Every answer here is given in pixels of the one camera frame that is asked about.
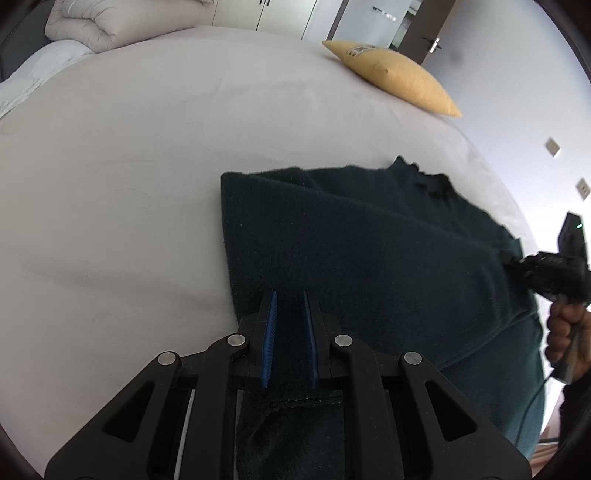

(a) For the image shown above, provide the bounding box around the dark green knit sweater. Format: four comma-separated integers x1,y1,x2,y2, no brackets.
221,159,545,479

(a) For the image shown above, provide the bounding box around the person's right hand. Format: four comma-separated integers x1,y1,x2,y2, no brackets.
545,300,590,382

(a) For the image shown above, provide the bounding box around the white bed sheet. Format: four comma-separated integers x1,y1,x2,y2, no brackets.
1,26,535,471

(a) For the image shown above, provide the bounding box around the yellow throw pillow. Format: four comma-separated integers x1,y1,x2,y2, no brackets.
322,40,462,118

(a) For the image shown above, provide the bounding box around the wooden door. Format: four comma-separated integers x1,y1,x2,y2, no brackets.
390,0,462,64

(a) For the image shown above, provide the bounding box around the white wardrobe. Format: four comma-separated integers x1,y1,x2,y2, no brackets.
212,0,342,39

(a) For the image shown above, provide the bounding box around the folded beige duvet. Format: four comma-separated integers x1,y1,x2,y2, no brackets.
45,0,215,53

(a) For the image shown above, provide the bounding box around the lower wall socket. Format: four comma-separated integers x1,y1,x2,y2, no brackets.
576,178,591,200

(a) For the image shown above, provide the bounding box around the wall socket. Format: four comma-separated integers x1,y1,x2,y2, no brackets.
576,178,591,200
545,137,561,158

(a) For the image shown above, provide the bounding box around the upper wall socket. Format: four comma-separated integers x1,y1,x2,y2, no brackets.
545,137,561,158

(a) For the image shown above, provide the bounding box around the black door handle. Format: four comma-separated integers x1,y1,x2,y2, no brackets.
422,37,442,54

